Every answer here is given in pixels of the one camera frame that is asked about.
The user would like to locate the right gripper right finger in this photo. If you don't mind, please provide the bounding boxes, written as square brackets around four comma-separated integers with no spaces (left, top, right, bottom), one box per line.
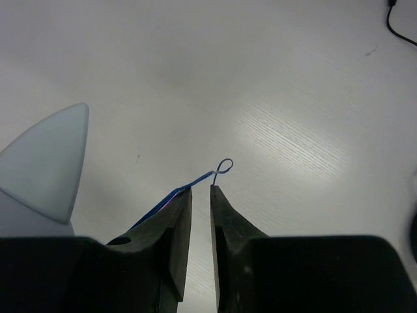
[210,186,416,312]

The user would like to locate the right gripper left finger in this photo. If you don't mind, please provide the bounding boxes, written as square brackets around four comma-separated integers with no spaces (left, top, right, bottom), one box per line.
[1,189,192,312]

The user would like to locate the blue headphone cable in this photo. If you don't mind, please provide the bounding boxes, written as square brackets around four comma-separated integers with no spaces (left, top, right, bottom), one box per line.
[130,158,234,232]

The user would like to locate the teal cat-ear headphones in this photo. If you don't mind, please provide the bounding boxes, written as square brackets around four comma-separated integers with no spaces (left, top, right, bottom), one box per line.
[1,103,89,237]

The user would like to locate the black headset cable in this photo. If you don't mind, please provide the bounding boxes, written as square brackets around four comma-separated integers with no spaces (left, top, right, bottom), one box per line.
[386,0,417,46]

